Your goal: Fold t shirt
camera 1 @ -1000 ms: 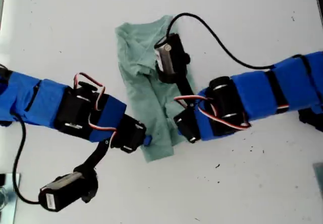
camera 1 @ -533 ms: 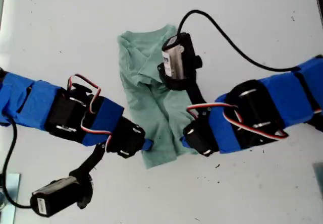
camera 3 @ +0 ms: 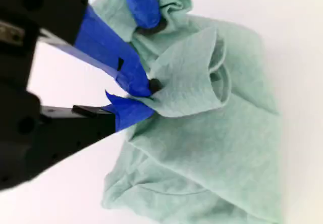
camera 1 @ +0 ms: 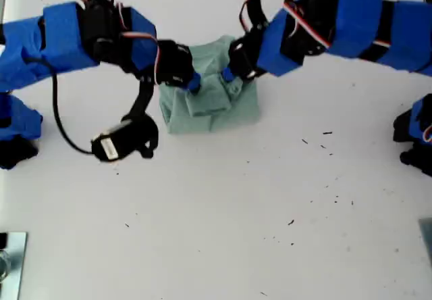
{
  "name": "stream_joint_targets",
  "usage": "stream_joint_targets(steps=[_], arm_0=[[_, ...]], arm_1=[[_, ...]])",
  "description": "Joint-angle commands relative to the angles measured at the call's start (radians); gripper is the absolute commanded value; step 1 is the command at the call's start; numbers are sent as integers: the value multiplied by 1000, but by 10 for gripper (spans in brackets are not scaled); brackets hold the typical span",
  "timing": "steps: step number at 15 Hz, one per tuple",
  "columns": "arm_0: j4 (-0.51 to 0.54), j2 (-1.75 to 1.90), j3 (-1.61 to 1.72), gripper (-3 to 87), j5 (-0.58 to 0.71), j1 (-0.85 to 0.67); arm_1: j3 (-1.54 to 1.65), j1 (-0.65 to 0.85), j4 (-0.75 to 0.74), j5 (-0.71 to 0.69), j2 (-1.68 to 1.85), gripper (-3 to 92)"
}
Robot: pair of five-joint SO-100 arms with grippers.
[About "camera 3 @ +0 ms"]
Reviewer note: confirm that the green t-shirt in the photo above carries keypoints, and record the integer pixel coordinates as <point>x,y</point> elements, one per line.
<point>202,138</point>

